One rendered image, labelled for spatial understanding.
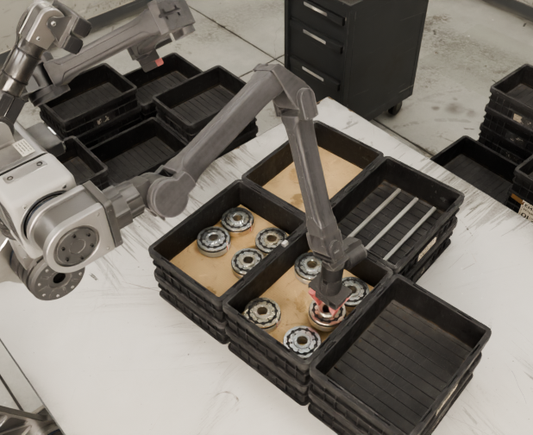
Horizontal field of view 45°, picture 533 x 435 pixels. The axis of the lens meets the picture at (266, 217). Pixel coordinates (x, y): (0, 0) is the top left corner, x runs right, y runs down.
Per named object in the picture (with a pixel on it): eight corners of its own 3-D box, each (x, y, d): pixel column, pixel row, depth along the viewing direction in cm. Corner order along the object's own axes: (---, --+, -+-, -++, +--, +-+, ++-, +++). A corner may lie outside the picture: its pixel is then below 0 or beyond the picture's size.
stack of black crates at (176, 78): (153, 160, 332) (142, 106, 307) (122, 133, 347) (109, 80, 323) (214, 127, 349) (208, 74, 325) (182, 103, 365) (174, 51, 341)
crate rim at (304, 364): (305, 373, 159) (305, 368, 157) (219, 308, 173) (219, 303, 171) (394, 276, 179) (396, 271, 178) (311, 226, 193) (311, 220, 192)
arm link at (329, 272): (317, 258, 160) (333, 272, 157) (336, 245, 163) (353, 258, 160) (316, 275, 165) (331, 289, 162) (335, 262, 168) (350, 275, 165)
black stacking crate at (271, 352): (304, 390, 166) (305, 368, 158) (222, 328, 180) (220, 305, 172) (390, 297, 186) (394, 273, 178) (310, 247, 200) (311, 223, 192)
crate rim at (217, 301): (219, 308, 173) (218, 303, 171) (146, 254, 187) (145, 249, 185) (310, 226, 193) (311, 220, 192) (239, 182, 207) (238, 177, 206)
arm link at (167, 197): (262, 49, 142) (290, 48, 135) (291, 96, 150) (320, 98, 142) (123, 191, 129) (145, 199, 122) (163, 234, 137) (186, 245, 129)
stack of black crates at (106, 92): (84, 196, 314) (62, 122, 281) (56, 166, 330) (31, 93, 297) (153, 160, 332) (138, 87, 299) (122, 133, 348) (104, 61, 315)
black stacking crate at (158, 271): (222, 328, 180) (219, 304, 172) (152, 274, 194) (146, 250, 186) (309, 247, 200) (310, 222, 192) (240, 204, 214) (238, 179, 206)
